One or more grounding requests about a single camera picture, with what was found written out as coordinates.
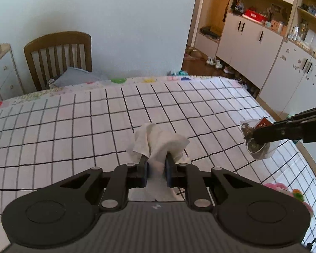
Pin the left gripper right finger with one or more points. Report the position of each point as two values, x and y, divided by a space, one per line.
192 180

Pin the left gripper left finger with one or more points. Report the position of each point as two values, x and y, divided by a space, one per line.
116 184

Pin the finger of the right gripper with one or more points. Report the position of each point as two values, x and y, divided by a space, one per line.
289 130
304 116

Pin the tea bag packet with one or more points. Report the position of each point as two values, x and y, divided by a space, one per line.
258 144

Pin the white bunny plush toy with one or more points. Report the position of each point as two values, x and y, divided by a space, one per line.
289 193

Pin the checkered tablecloth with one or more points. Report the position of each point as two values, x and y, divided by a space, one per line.
48 136

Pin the blue seat cushion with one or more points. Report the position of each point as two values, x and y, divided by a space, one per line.
75 76

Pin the wooden chair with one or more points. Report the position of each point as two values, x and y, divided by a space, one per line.
51 55

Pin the wooden side cabinet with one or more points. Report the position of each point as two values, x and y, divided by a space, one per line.
10 83

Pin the grey white wall cabinet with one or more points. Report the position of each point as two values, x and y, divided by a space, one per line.
259 39

